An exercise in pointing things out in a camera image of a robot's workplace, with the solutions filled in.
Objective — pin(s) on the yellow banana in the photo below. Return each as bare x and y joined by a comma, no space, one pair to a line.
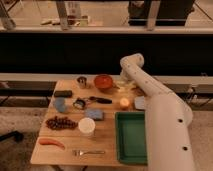
123,86

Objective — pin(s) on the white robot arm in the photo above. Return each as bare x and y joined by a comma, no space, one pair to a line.
167,118

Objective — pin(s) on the silver metal fork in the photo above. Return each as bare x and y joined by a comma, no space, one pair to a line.
81,152

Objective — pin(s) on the small metal cup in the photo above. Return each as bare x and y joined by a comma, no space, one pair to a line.
82,82

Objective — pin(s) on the blue cloth sponge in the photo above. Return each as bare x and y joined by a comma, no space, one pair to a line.
94,114

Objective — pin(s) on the green plastic tray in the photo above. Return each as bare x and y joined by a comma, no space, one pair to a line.
130,138

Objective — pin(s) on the small round tin can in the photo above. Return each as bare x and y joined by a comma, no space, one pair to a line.
79,104

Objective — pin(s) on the black rectangular block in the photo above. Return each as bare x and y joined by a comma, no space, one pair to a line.
63,93

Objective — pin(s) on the white plastic cup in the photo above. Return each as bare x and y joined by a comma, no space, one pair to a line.
87,126

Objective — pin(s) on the red bowl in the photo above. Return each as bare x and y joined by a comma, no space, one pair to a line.
103,82

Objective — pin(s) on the black handled tool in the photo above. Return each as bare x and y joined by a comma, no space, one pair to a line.
99,100

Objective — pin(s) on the wooden table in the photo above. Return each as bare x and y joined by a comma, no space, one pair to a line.
104,138

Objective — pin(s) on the bunch of red grapes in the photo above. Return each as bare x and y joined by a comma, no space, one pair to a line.
60,123

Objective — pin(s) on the grey blue sponge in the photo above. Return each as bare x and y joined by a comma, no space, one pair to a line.
139,103

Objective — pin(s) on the orange round fruit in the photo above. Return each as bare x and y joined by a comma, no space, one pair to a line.
124,103

